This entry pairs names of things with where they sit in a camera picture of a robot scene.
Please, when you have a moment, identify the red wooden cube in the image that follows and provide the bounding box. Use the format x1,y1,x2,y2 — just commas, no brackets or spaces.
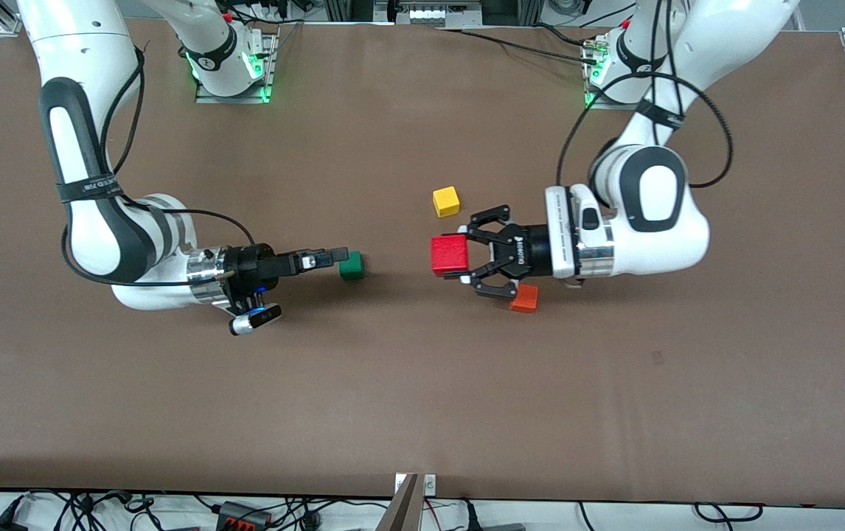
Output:
431,235,470,278

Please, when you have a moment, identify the orange wooden cube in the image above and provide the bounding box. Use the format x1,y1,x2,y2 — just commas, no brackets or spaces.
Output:
509,283,540,314

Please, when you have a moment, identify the black orange power strip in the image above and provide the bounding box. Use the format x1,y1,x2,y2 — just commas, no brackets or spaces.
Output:
216,501,273,531

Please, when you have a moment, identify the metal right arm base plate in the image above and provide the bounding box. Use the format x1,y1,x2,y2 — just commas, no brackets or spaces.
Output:
195,29,279,105

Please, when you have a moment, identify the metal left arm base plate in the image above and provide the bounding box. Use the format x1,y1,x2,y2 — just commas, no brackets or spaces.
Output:
585,70,662,112

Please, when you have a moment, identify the black velcro cable strap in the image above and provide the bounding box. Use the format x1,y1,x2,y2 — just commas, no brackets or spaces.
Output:
634,99,686,131
56,173,125,204

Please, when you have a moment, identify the black cable on table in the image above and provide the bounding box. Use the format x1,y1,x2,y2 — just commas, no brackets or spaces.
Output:
434,24,602,66

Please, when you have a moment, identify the aluminium frame with device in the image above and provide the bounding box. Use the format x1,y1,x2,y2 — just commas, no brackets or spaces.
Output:
325,0,543,27

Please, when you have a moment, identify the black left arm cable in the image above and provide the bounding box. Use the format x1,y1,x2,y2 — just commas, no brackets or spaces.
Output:
557,0,734,216

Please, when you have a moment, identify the brown camera post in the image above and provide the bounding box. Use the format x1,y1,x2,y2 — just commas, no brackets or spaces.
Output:
376,473,421,531

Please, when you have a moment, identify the black looped cable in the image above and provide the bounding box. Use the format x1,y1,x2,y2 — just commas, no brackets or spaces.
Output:
694,503,764,523

